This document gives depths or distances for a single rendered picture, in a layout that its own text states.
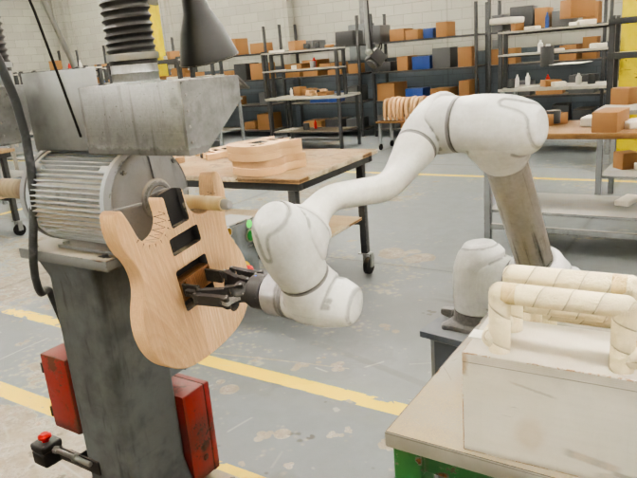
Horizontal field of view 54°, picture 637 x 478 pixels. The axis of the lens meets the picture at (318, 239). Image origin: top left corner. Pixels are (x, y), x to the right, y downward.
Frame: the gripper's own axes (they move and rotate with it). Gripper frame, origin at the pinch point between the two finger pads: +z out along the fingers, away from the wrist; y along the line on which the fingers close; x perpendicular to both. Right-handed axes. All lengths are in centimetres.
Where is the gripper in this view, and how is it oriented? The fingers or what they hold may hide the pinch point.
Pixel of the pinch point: (197, 282)
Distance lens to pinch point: 145.5
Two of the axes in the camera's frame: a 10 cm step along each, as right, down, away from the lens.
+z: -8.4, -0.7, 5.4
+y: 5.2, -4.1, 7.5
